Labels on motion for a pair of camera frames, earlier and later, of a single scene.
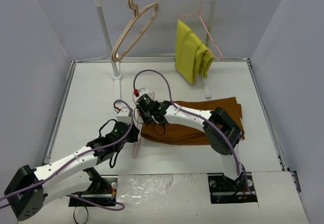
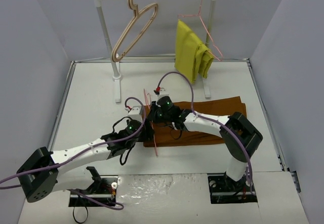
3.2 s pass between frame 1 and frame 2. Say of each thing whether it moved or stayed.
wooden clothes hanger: stayed
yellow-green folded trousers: stayed
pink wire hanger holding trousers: stayed
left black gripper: moved
